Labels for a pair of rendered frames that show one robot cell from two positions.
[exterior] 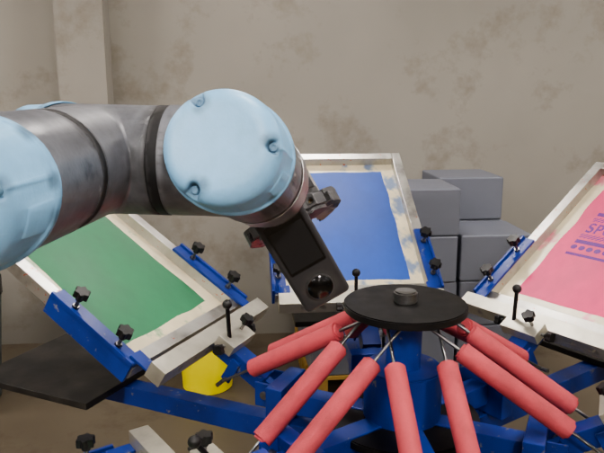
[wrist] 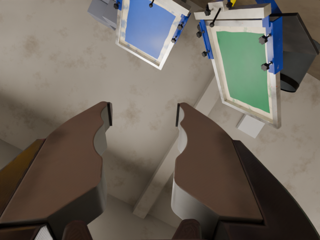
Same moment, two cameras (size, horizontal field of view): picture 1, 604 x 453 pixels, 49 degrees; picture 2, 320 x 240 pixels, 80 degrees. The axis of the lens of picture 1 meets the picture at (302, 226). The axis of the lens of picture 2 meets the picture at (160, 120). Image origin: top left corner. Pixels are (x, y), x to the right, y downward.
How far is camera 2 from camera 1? 0.63 m
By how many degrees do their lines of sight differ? 24
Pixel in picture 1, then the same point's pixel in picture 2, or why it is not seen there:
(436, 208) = (114, 14)
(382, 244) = (135, 11)
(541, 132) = (69, 20)
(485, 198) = (96, 7)
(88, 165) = not seen: outside the picture
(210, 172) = not seen: outside the picture
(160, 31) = (170, 115)
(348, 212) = (143, 33)
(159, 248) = (217, 62)
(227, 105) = not seen: outside the picture
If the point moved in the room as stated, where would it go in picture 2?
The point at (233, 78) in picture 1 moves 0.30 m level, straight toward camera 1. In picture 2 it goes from (158, 92) to (158, 93)
